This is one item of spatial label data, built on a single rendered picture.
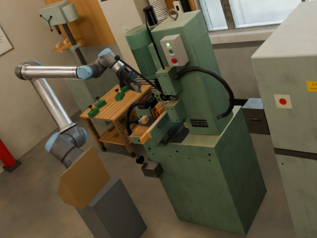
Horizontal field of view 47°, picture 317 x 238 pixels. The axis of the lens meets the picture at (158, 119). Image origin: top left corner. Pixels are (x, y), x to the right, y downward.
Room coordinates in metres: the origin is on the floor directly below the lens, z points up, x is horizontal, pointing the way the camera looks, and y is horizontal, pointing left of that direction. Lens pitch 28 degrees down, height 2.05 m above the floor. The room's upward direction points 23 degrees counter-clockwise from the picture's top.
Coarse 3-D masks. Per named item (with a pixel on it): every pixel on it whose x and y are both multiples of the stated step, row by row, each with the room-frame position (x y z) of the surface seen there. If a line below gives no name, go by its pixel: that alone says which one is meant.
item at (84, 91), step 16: (64, 0) 4.46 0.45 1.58; (48, 16) 4.56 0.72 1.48; (64, 16) 4.36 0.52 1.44; (64, 48) 4.50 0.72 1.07; (80, 64) 4.75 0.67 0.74; (80, 80) 4.28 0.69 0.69; (96, 80) 4.34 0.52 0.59; (112, 80) 4.47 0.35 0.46; (80, 96) 4.44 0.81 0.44; (96, 96) 4.27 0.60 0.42
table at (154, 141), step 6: (138, 120) 2.31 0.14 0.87; (150, 120) 2.18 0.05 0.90; (168, 120) 2.08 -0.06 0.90; (144, 126) 2.14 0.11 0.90; (168, 126) 2.07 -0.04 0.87; (162, 132) 2.01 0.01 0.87; (132, 138) 2.08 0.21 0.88; (138, 138) 2.04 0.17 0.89; (150, 138) 1.97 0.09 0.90; (156, 138) 1.96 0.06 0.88; (162, 138) 2.00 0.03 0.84; (150, 144) 1.98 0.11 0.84; (156, 144) 1.95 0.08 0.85
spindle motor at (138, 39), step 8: (144, 24) 2.24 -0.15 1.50; (128, 32) 2.21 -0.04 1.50; (136, 32) 2.13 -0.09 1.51; (144, 32) 2.10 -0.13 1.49; (128, 40) 2.15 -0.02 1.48; (136, 40) 2.11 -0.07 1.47; (144, 40) 2.10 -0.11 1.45; (136, 48) 2.12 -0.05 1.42; (144, 48) 2.10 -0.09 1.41; (136, 56) 2.14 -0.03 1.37; (144, 56) 2.11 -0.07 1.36; (144, 64) 2.12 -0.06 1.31; (152, 64) 2.10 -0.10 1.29; (144, 72) 2.13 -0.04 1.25; (152, 72) 2.10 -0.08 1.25
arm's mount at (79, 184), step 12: (84, 156) 2.18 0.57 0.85; (96, 156) 2.24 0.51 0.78; (72, 168) 2.10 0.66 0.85; (84, 168) 2.15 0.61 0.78; (96, 168) 2.20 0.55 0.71; (60, 180) 2.07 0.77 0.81; (72, 180) 2.07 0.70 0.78; (84, 180) 2.12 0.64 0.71; (96, 180) 2.17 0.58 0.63; (108, 180) 2.23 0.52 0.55; (60, 192) 2.15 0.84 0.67; (72, 192) 2.04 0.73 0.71; (84, 192) 2.09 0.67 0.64; (96, 192) 2.14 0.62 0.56; (72, 204) 2.11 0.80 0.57; (84, 204) 2.05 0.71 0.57
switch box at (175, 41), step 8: (160, 40) 1.88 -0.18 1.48; (168, 40) 1.83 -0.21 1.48; (176, 40) 1.81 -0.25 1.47; (168, 48) 1.84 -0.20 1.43; (176, 48) 1.81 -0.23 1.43; (184, 48) 1.84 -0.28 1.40; (168, 56) 1.86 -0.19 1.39; (176, 56) 1.82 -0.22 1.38; (184, 56) 1.83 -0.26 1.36; (184, 64) 1.81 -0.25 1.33
